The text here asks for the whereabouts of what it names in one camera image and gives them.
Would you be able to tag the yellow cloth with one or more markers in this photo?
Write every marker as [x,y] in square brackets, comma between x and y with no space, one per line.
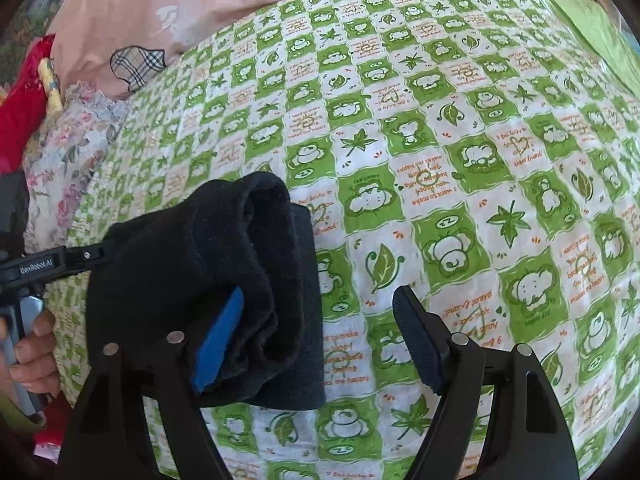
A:
[50,85]

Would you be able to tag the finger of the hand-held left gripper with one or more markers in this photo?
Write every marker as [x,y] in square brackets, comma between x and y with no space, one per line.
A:
[87,255]

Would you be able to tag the pink quilt with plaid hearts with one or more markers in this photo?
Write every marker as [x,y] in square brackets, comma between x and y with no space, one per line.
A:
[200,5]

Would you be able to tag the person's left hand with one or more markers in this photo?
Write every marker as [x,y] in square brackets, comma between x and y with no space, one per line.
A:
[37,360]

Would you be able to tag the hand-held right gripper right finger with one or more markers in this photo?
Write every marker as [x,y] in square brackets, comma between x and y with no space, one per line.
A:
[415,340]

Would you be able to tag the black pants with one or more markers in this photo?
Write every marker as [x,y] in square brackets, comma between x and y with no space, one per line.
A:
[225,240]

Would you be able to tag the floral ruffled cloth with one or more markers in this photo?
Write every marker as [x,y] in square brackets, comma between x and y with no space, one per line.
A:
[75,160]

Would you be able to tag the green printed bedsheet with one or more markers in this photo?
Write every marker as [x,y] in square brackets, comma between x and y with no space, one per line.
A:
[450,160]

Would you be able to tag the light green cloth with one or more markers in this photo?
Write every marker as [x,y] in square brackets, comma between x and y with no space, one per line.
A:
[590,25]

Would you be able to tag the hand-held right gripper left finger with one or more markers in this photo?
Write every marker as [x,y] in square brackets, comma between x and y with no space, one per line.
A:
[220,340]

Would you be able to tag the red cloth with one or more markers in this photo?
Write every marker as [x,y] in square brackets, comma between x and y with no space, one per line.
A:
[20,110]

